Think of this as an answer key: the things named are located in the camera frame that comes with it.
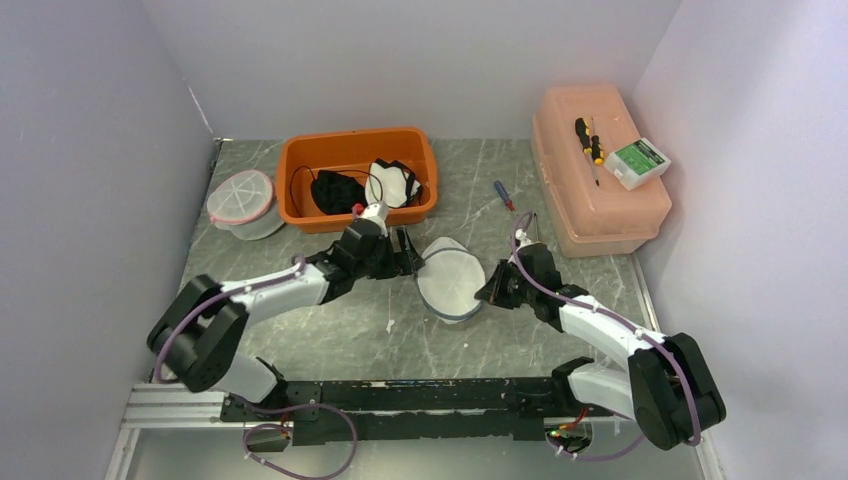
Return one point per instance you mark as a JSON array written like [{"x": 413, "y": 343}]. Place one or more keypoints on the white mesh pink-zip laundry bag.
[{"x": 245, "y": 205}]

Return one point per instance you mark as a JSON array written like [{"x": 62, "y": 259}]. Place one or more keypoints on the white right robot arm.
[{"x": 661, "y": 382}]

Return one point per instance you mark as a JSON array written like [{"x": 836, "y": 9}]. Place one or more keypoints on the black white bra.
[{"x": 345, "y": 191}]

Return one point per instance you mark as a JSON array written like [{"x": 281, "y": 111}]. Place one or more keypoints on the thin black yellow screwdriver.
[{"x": 596, "y": 150}]

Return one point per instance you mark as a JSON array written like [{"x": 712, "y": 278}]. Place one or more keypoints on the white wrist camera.
[
  {"x": 521, "y": 239},
  {"x": 376, "y": 213}
]

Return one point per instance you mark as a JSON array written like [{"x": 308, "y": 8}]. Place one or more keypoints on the white green small box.
[{"x": 636, "y": 163}]

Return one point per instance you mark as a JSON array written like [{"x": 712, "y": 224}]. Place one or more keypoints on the blue red screwdriver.
[{"x": 504, "y": 196}]

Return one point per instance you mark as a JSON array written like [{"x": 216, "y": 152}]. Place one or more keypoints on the large black yellow screwdriver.
[{"x": 583, "y": 133}]

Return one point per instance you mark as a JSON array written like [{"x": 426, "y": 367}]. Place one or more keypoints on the translucent pink storage box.
[{"x": 592, "y": 212}]

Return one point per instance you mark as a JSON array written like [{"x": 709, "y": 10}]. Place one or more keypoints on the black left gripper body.
[{"x": 382, "y": 264}]

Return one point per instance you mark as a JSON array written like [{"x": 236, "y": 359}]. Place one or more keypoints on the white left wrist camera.
[{"x": 376, "y": 213}]

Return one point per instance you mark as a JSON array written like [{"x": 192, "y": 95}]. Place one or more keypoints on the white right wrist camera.
[{"x": 521, "y": 239}]

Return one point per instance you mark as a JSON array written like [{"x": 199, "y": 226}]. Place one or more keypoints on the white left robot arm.
[{"x": 198, "y": 336}]

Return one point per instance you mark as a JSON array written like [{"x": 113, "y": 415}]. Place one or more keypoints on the orange plastic tub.
[{"x": 351, "y": 153}]

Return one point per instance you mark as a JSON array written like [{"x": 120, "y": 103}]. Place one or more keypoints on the white mesh blue-zip laundry bag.
[{"x": 449, "y": 280}]

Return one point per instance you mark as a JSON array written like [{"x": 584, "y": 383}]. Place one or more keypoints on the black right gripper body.
[{"x": 518, "y": 289}]

